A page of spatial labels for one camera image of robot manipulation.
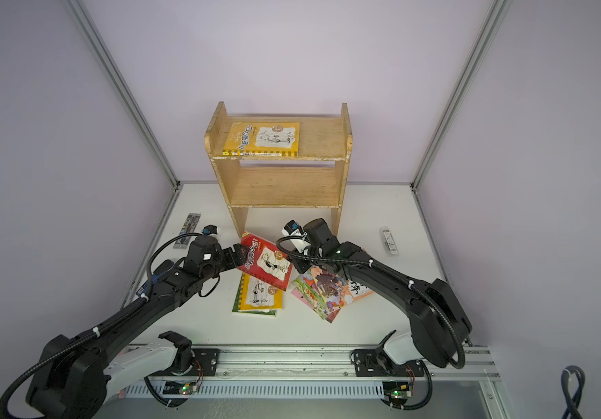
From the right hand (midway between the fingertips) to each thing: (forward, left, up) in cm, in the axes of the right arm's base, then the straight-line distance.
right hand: (291, 262), depth 82 cm
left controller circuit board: (-32, +32, -12) cm, 46 cm away
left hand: (+4, +17, +1) cm, 18 cm away
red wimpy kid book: (+1, +8, -2) cm, 9 cm away
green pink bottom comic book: (-7, -6, -12) cm, 15 cm away
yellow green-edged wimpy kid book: (-7, +13, -10) cm, 17 cm away
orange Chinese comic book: (-6, -21, -11) cm, 24 cm away
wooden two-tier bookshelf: (+34, +4, +14) cm, 37 cm away
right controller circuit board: (-34, -29, -14) cm, 47 cm away
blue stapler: (-4, +49, -7) cm, 50 cm away
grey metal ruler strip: (+24, +44, -11) cm, 51 cm away
